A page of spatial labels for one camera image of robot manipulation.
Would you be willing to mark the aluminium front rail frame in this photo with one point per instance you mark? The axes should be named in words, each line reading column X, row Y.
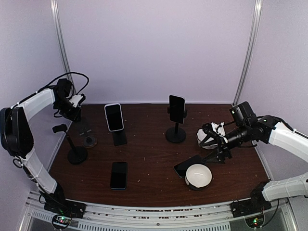
column 212, row 217

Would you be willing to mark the black gooseneck phone stand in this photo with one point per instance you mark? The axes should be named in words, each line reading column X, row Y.
column 77, row 154

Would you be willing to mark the clear-base metal phone stand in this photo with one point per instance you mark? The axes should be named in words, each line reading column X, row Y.
column 84, row 130

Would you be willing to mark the white-cased smartphone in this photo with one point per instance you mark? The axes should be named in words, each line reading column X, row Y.
column 114, row 117

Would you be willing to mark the dark smartphone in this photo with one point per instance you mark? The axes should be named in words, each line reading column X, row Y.
column 182, row 167

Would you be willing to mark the white round bowl black rim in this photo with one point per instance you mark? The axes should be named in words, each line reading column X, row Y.
column 198, row 177

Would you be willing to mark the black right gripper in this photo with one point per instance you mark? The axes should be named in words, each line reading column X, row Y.
column 223, row 147

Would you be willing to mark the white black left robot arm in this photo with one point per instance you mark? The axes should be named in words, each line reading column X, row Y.
column 17, row 139

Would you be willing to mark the black round-base clamp phone stand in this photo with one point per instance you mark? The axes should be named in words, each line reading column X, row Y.
column 175, row 134

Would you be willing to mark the silver smartphone black screen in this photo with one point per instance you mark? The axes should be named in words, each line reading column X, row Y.
column 176, row 108

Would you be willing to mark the black folding phone stand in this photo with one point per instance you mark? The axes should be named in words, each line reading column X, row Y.
column 119, row 138

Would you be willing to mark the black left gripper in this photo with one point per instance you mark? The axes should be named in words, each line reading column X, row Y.
column 73, row 117

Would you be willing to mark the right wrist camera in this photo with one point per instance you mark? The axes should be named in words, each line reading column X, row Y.
column 214, row 130

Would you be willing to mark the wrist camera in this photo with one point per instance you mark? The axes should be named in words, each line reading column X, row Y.
column 77, row 100
column 214, row 130

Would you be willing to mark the white scalloped dish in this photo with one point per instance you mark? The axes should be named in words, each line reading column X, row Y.
column 201, row 136

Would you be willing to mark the blue-edged black smartphone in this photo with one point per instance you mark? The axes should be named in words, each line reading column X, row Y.
column 119, row 173

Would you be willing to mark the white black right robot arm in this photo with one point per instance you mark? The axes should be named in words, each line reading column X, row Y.
column 267, row 129

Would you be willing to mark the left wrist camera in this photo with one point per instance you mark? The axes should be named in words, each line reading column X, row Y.
column 77, row 100

